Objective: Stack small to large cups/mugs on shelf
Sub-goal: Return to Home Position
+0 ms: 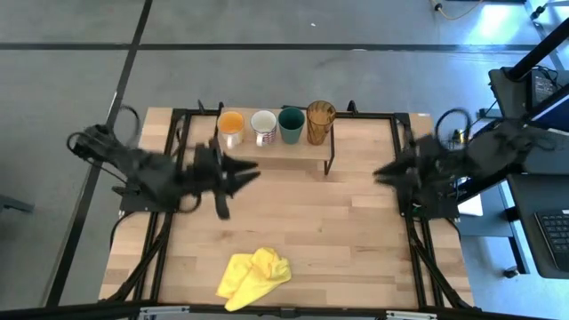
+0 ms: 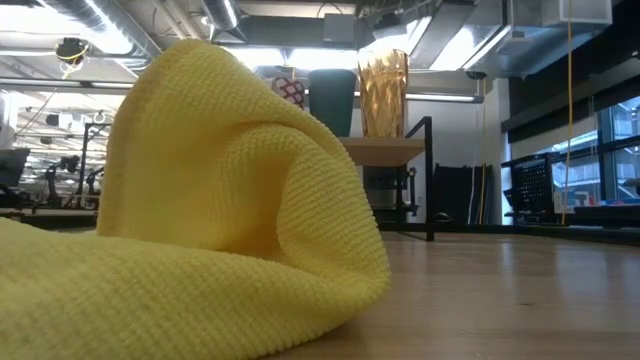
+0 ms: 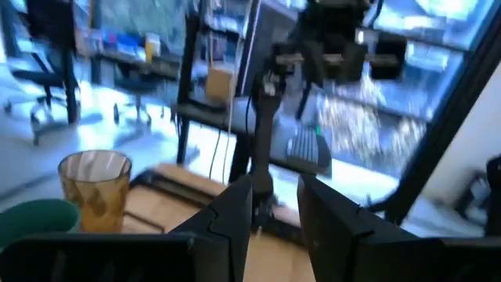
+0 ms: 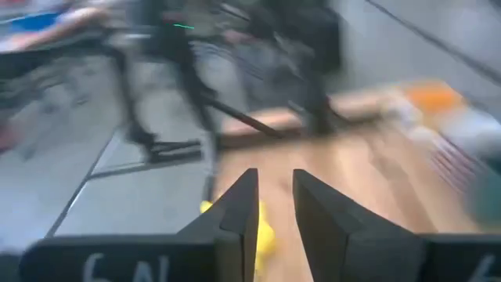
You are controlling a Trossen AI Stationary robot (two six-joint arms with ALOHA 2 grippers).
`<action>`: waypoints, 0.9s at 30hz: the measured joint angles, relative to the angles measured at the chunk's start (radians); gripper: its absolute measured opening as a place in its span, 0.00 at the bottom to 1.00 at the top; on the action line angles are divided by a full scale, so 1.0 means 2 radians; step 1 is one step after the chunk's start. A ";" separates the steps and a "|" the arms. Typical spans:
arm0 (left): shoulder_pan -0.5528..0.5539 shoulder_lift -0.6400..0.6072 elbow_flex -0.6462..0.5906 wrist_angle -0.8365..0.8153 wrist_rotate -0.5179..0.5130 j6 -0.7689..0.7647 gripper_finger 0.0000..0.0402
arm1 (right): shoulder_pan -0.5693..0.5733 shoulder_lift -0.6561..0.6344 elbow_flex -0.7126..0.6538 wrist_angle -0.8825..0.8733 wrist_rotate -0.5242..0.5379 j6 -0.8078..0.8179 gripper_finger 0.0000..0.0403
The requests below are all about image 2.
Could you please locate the teal plastic cup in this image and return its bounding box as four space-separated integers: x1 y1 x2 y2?
307 68 358 139

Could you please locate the red white patterned mug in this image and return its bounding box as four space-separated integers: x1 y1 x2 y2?
271 76 307 111

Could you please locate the amber faceted tumbler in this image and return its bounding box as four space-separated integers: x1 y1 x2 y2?
356 48 410 139

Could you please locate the yellow microfibre cloth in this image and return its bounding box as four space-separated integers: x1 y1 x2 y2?
0 38 392 360

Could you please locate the black leaning panel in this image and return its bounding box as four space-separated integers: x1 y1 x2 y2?
432 163 494 226

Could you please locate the black perforated crate cart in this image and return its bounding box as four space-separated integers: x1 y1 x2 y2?
501 152 564 225

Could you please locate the wooden shelf with black frame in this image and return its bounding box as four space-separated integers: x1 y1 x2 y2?
337 115 436 243

